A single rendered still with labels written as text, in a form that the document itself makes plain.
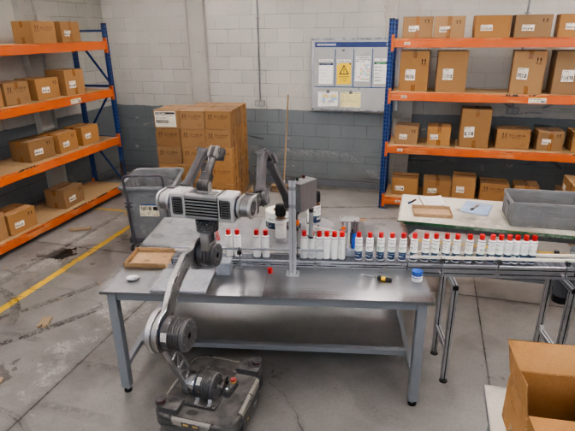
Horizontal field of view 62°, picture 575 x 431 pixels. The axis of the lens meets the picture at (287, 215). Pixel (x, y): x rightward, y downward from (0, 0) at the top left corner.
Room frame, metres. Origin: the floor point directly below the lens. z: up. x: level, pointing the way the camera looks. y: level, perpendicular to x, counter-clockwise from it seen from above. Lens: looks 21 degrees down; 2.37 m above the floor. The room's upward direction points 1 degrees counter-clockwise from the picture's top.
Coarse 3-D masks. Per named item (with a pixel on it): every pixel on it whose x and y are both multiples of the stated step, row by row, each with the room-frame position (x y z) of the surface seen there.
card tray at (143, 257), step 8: (136, 248) 3.26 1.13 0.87; (144, 248) 3.28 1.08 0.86; (152, 248) 3.27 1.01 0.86; (160, 248) 3.27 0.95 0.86; (168, 248) 3.26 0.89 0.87; (136, 256) 3.20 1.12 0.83; (144, 256) 3.20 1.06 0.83; (152, 256) 3.20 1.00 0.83; (160, 256) 3.20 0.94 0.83; (168, 256) 3.20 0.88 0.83; (128, 264) 3.02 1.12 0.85; (136, 264) 3.02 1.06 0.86; (144, 264) 3.01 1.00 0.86; (152, 264) 3.01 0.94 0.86; (160, 264) 3.00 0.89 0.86; (168, 264) 3.06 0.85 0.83
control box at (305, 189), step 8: (296, 184) 2.89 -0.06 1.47; (304, 184) 2.89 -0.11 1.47; (312, 184) 2.96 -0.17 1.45; (296, 192) 2.89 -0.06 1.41; (304, 192) 2.89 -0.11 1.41; (312, 192) 2.96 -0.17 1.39; (296, 200) 2.89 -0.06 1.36; (304, 200) 2.89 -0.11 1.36; (312, 200) 2.96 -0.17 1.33; (296, 208) 2.89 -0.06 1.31; (304, 208) 2.89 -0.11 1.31
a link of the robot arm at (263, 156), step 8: (256, 152) 2.99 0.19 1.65; (264, 152) 2.97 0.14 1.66; (264, 160) 2.94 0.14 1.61; (272, 160) 3.03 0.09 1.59; (264, 168) 2.89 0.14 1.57; (264, 176) 2.85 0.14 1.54; (256, 184) 2.79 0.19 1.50; (264, 184) 2.80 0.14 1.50; (256, 192) 2.75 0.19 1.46; (264, 192) 2.70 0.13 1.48; (264, 200) 2.67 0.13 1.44
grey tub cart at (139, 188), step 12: (144, 168) 5.77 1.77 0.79; (156, 168) 5.77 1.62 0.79; (168, 168) 5.78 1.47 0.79; (180, 168) 5.75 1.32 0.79; (132, 180) 5.49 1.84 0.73; (144, 180) 5.75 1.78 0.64; (156, 180) 5.76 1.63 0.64; (168, 180) 5.76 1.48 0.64; (180, 180) 5.66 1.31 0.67; (132, 192) 5.01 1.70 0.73; (144, 192) 5.02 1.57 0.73; (156, 192) 5.02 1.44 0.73; (132, 204) 5.01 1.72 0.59; (144, 204) 5.02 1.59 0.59; (132, 216) 5.03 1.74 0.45; (144, 216) 5.03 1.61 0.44; (156, 216) 5.04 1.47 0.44; (168, 216) 5.01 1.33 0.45; (132, 228) 5.00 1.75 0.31; (144, 228) 5.04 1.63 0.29; (132, 240) 5.03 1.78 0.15
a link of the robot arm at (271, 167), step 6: (270, 162) 3.05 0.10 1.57; (276, 162) 3.03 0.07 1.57; (270, 168) 3.04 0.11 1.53; (276, 168) 3.07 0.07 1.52; (276, 174) 3.05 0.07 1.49; (276, 180) 3.06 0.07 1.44; (282, 180) 3.09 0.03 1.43; (282, 186) 3.07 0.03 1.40; (282, 192) 3.08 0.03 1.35; (282, 198) 3.09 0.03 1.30; (288, 204) 3.10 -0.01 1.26
